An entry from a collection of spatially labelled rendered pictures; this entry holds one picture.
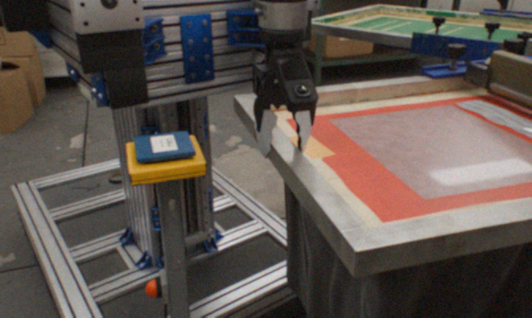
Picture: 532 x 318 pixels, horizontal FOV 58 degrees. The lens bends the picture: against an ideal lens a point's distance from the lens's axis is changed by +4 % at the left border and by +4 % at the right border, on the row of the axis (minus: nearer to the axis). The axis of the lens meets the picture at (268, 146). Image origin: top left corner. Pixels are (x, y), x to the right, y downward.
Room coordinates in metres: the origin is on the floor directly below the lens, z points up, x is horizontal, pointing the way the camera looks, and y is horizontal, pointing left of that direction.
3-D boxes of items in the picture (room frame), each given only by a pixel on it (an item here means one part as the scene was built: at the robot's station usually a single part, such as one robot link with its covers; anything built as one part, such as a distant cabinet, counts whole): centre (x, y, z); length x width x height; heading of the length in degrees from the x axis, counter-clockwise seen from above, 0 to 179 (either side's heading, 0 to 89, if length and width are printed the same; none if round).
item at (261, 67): (0.74, -0.02, 1.12); 0.09 x 0.08 x 0.12; 18
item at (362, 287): (0.74, -0.11, 0.74); 0.45 x 0.03 x 0.43; 18
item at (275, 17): (0.73, -0.02, 1.20); 0.08 x 0.08 x 0.05
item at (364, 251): (0.83, -0.38, 0.97); 0.79 x 0.58 x 0.04; 108
